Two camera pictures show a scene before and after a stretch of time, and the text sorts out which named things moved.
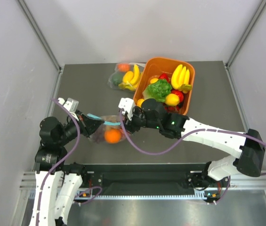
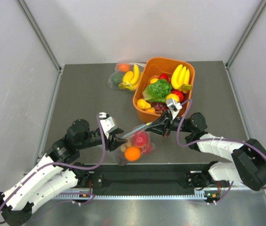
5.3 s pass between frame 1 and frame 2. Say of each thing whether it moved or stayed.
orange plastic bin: stayed
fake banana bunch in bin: stayed
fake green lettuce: stayed
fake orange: moved
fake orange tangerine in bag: stayed
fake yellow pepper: stayed
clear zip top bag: moved
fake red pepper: stayed
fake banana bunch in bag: stayed
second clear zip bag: stayed
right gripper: moved
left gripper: moved
